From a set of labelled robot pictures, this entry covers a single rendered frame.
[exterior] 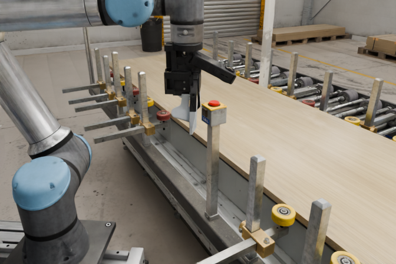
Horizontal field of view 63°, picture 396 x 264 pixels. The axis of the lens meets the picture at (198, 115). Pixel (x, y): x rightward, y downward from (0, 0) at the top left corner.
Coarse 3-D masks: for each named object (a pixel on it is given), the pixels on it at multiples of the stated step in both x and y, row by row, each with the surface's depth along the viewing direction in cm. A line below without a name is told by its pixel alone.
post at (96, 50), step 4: (96, 48) 260; (96, 52) 261; (96, 56) 262; (96, 60) 263; (100, 60) 265; (96, 64) 266; (100, 64) 266; (100, 68) 267; (100, 72) 268; (100, 76) 269; (100, 80) 271; (100, 92) 274
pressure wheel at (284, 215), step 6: (276, 204) 116; (282, 204) 116; (276, 210) 113; (282, 210) 112; (288, 210) 113; (294, 210) 113; (276, 216) 111; (282, 216) 110; (288, 216) 110; (294, 216) 111; (276, 222) 111; (282, 222) 110; (288, 222) 110
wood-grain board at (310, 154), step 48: (240, 96) 220; (240, 144) 158; (288, 144) 158; (336, 144) 158; (384, 144) 158; (288, 192) 123; (336, 192) 123; (384, 192) 123; (336, 240) 101; (384, 240) 101
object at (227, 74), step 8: (200, 56) 74; (192, 64) 74; (200, 64) 74; (208, 64) 74; (216, 64) 75; (208, 72) 75; (216, 72) 75; (224, 72) 75; (232, 72) 76; (224, 80) 75; (232, 80) 76
